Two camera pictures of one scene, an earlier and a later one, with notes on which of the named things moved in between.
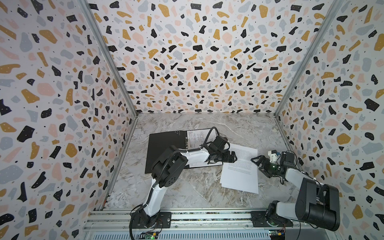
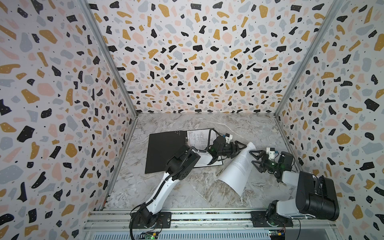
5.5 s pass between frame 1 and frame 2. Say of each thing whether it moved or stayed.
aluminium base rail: stayed
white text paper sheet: moved
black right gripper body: stayed
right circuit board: stayed
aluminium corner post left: stayed
